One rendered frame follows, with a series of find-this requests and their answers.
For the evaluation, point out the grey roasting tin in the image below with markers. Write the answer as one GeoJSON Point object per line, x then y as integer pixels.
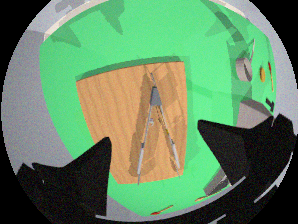
{"type": "Point", "coordinates": [219, 182]}

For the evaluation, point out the wooden cutting board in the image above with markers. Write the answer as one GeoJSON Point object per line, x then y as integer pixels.
{"type": "Point", "coordinates": [116, 105]}

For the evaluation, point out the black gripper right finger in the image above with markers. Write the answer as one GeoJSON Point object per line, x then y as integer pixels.
{"type": "Point", "coordinates": [233, 147]}

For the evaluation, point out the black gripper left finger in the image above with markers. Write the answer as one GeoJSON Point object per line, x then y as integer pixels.
{"type": "Point", "coordinates": [85, 178]}

